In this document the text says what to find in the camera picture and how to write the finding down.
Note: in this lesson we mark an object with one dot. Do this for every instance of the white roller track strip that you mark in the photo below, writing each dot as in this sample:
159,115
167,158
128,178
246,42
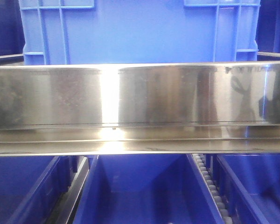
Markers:
199,160

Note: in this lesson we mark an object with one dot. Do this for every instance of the blue bin lower centre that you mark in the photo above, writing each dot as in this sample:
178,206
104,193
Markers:
146,189

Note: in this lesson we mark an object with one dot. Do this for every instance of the blue bin lower left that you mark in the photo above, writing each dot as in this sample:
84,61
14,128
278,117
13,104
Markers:
31,186

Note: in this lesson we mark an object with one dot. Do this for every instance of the metal lane divider rail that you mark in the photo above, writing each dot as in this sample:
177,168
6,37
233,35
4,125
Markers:
66,207

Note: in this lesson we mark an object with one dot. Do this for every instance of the stainless steel shelf rail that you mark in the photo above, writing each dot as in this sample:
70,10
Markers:
140,108

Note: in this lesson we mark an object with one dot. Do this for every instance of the blue bin lower right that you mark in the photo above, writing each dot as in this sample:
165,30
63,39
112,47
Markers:
249,185

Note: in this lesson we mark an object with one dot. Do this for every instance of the light blue plastic bin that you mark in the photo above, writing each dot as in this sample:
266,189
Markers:
138,31

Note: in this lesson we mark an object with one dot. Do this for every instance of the dark blue bin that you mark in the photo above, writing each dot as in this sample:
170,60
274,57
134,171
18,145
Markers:
268,30
11,30

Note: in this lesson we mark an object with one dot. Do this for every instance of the dark blue bin upper right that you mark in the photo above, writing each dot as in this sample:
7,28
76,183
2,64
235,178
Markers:
268,30

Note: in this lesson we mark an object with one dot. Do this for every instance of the dark blue bin upper left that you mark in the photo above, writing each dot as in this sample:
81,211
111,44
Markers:
11,30

